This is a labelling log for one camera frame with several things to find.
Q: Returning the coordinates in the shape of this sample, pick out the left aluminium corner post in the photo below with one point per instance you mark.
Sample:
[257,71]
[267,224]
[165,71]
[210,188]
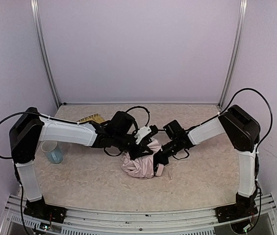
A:
[43,50]

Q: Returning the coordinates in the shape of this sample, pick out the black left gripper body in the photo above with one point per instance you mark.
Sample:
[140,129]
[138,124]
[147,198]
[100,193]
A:
[139,152]

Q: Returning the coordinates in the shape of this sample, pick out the right aluminium corner post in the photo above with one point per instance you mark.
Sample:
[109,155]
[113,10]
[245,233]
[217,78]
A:
[235,52]

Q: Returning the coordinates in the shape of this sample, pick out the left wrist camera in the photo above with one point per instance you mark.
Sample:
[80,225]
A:
[145,132]

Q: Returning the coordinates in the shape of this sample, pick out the yellow woven bamboo tray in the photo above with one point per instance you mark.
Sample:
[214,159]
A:
[94,117]

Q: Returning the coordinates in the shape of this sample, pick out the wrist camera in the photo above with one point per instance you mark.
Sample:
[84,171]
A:
[174,130]
[145,132]

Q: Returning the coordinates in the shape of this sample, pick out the light blue cup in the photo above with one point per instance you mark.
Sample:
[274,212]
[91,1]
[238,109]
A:
[52,151]

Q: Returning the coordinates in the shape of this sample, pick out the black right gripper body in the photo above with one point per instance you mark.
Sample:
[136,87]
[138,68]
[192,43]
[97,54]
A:
[161,157]

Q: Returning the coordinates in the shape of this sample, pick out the aluminium corner post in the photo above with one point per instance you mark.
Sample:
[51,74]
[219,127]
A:
[43,50]
[235,52]

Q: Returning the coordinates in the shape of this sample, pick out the aluminium front rail frame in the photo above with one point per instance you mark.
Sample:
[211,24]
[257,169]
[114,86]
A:
[201,221]

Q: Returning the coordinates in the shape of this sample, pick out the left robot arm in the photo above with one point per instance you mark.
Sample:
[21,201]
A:
[34,129]

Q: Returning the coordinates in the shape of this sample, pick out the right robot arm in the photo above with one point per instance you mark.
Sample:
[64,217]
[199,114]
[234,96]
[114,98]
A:
[243,132]

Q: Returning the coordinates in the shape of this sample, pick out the pink and black umbrella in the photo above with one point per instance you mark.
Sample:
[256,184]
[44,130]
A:
[145,167]

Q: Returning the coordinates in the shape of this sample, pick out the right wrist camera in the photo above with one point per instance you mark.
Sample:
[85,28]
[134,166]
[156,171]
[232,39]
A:
[174,130]

